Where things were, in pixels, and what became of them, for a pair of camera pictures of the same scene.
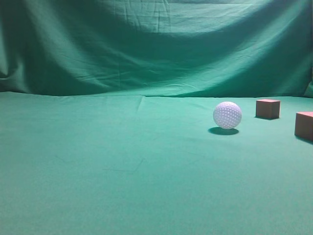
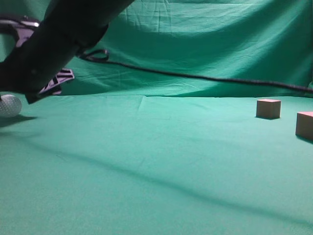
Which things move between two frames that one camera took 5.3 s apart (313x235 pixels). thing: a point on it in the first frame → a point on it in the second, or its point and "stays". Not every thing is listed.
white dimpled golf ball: [227, 115] → [10, 105]
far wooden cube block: [268, 108] stays
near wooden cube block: [303, 124] stays
